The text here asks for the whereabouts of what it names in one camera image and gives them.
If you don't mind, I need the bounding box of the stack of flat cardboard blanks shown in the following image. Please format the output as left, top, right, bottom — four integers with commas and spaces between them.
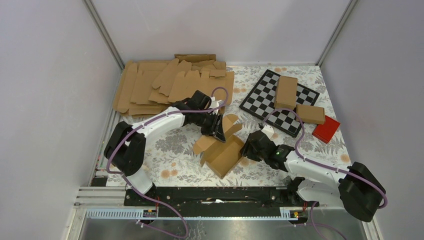
112, 54, 235, 117

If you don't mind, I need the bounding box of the black white checkerboard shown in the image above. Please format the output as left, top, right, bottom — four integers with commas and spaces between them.
239, 69, 320, 137

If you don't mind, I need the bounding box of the floral table mat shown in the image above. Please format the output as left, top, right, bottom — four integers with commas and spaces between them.
142, 66, 359, 187

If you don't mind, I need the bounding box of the folded cardboard box flat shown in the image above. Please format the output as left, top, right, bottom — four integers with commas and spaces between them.
295, 104, 326, 125

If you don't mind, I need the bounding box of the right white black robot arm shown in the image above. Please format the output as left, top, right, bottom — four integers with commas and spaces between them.
240, 130, 387, 222

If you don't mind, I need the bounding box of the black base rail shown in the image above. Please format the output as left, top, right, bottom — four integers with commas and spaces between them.
124, 186, 313, 218

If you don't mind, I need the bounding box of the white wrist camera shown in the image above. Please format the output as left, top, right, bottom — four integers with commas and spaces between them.
258, 123, 275, 139
209, 97, 223, 114

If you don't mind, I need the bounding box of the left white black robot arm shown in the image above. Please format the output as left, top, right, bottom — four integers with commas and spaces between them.
103, 90, 229, 206

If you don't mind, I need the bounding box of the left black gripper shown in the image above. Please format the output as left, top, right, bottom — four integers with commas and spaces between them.
194, 110, 226, 143

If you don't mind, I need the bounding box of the brown cardboard box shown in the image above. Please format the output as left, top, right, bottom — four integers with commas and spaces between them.
193, 114, 245, 179

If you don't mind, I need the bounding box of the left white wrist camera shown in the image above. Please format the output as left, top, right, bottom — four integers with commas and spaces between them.
209, 97, 223, 114

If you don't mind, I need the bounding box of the grey cable duct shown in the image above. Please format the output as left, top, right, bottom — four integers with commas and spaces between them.
86, 207, 299, 221

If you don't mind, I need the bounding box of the folded cardboard box upright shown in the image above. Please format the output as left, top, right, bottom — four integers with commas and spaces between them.
274, 75, 298, 110

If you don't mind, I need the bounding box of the red box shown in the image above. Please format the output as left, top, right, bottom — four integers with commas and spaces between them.
312, 115, 341, 144

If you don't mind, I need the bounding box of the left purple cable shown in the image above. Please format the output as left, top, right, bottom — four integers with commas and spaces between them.
105, 86, 230, 240

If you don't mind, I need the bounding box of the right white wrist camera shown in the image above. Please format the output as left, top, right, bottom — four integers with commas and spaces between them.
258, 123, 275, 139

